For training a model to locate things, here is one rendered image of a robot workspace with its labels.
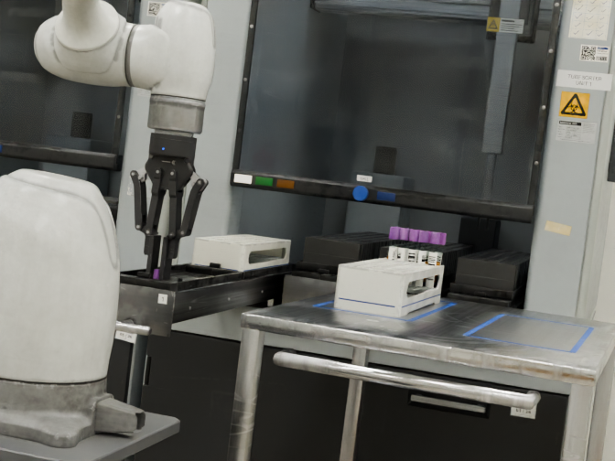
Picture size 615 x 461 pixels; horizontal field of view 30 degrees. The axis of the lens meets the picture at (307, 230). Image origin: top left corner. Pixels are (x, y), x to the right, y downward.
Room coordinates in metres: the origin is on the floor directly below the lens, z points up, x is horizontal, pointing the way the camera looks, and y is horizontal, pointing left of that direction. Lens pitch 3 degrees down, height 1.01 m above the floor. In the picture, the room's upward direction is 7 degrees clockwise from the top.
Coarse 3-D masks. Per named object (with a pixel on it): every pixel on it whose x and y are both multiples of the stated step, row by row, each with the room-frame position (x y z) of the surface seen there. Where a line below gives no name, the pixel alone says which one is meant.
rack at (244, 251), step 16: (208, 240) 2.08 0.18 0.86; (224, 240) 2.12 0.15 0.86; (240, 240) 2.18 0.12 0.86; (256, 240) 2.24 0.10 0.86; (272, 240) 2.29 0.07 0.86; (192, 256) 2.09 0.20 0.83; (208, 256) 2.08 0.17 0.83; (224, 256) 2.07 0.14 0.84; (240, 256) 2.07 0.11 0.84; (256, 256) 2.30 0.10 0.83; (272, 256) 2.35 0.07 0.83; (288, 256) 2.34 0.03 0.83
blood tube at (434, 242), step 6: (432, 234) 1.87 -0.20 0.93; (438, 234) 1.87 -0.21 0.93; (432, 240) 1.87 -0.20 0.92; (438, 240) 1.87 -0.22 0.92; (432, 246) 1.87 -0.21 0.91; (432, 252) 1.87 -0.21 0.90; (432, 258) 1.87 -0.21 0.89; (432, 264) 1.87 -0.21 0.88; (432, 276) 1.87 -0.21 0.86; (426, 282) 1.87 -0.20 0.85; (432, 282) 1.87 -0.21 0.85
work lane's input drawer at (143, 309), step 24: (192, 264) 2.07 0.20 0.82; (216, 264) 2.07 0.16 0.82; (288, 264) 2.32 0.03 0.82; (120, 288) 1.74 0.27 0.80; (144, 288) 1.73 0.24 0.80; (168, 288) 1.73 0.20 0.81; (192, 288) 1.80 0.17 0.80; (216, 288) 1.89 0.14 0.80; (240, 288) 2.01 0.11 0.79; (264, 288) 2.15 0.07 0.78; (120, 312) 1.74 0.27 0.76; (144, 312) 1.73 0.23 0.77; (168, 312) 1.72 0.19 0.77; (192, 312) 1.80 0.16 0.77; (216, 312) 1.91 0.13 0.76; (168, 336) 1.72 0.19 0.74
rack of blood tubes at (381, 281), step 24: (360, 264) 1.71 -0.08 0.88; (384, 264) 1.76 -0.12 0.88; (408, 264) 1.82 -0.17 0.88; (336, 288) 1.66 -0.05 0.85; (360, 288) 1.64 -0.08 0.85; (384, 288) 1.63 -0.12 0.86; (408, 288) 1.82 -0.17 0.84; (432, 288) 1.86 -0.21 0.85; (384, 312) 1.63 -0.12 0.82; (408, 312) 1.69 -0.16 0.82
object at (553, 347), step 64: (256, 320) 1.46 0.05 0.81; (320, 320) 1.49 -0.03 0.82; (384, 320) 1.57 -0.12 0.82; (448, 320) 1.66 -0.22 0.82; (512, 320) 1.76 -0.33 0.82; (576, 320) 1.87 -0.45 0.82; (256, 384) 1.48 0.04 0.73; (384, 384) 1.37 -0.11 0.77; (448, 384) 1.35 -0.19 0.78; (576, 384) 1.34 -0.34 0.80; (576, 448) 1.34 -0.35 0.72
